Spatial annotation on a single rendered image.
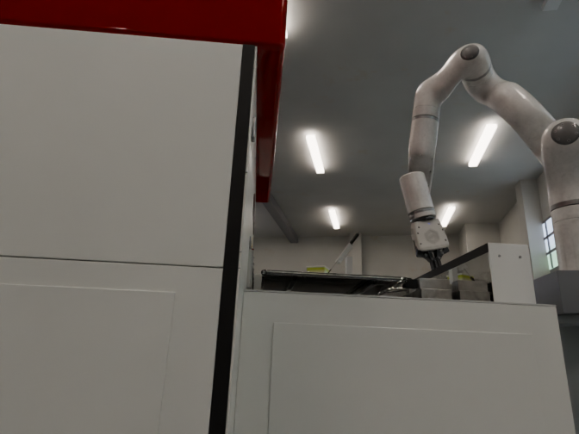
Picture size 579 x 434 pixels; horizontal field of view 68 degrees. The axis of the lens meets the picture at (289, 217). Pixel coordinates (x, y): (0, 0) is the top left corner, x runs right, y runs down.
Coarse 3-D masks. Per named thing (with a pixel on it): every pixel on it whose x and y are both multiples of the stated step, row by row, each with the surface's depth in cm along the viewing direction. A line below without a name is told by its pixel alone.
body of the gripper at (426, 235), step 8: (416, 224) 136; (424, 224) 136; (432, 224) 136; (440, 224) 137; (416, 232) 135; (424, 232) 135; (432, 232) 135; (440, 232) 136; (416, 240) 135; (424, 240) 134; (432, 240) 134; (440, 240) 135; (424, 248) 133; (432, 248) 134; (440, 248) 134
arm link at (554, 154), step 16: (560, 128) 112; (576, 128) 111; (544, 144) 116; (560, 144) 112; (576, 144) 110; (544, 160) 117; (560, 160) 113; (576, 160) 112; (560, 176) 115; (576, 176) 113; (560, 192) 115; (576, 192) 112
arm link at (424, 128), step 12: (420, 120) 143; (432, 120) 142; (420, 132) 142; (432, 132) 142; (420, 144) 141; (432, 144) 141; (408, 156) 146; (420, 156) 142; (432, 156) 142; (408, 168) 150; (420, 168) 147; (432, 168) 147; (432, 180) 150
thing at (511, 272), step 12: (492, 252) 95; (504, 252) 95; (516, 252) 95; (528, 252) 96; (492, 264) 94; (504, 264) 94; (516, 264) 94; (528, 264) 95; (492, 276) 93; (504, 276) 93; (516, 276) 94; (528, 276) 94; (504, 288) 93; (516, 288) 93; (528, 288) 93; (504, 300) 92; (516, 300) 92; (528, 300) 92
